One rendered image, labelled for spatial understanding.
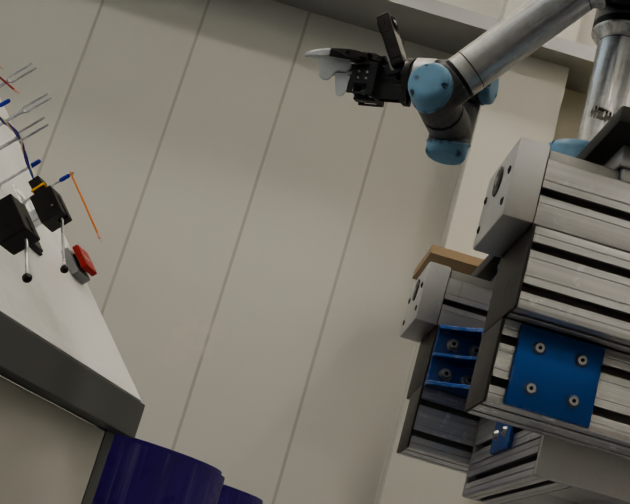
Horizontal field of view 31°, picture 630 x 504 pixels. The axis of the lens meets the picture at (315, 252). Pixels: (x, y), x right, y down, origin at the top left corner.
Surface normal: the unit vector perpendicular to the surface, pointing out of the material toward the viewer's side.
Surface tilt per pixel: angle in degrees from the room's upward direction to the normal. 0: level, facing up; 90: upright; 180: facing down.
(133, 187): 90
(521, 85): 90
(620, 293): 90
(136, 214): 90
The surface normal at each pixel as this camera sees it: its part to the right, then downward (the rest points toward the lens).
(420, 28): -0.27, 0.92
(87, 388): 0.94, 0.18
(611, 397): 0.09, -0.27
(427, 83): -0.33, -0.37
